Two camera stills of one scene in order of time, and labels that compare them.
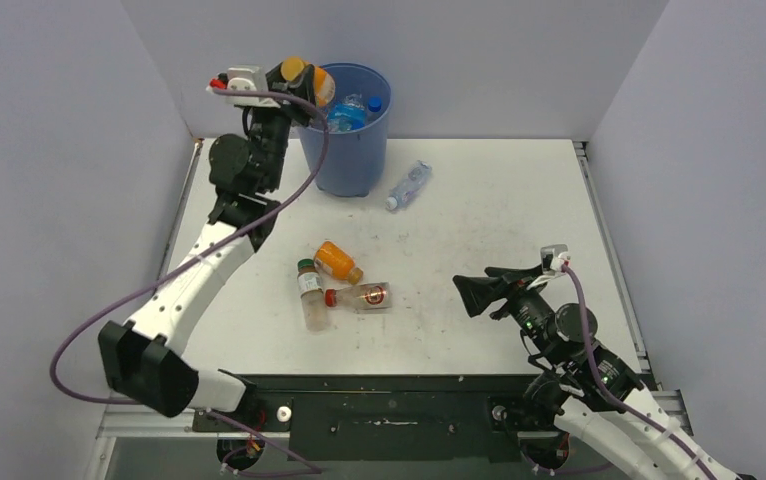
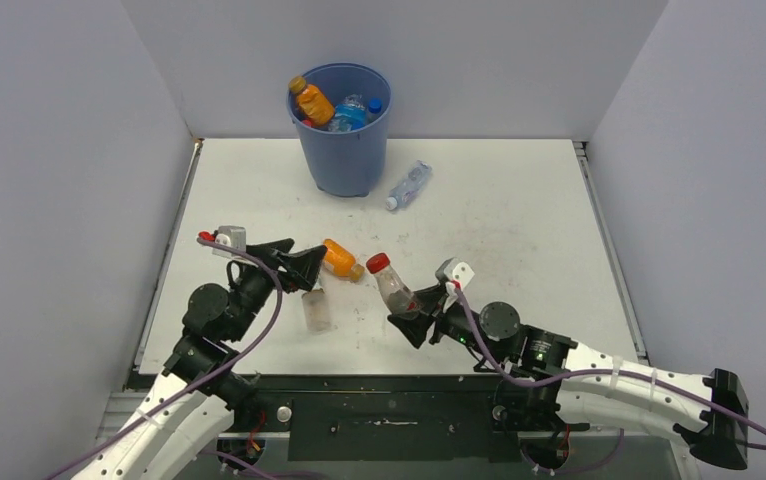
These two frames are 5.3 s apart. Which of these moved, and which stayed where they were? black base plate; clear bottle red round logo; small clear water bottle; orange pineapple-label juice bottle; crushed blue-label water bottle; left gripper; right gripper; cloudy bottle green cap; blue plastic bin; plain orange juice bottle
Moved: clear bottle red round logo; orange pineapple-label juice bottle; left gripper; right gripper
Stayed: blue plastic bin; black base plate; cloudy bottle green cap; plain orange juice bottle; crushed blue-label water bottle; small clear water bottle
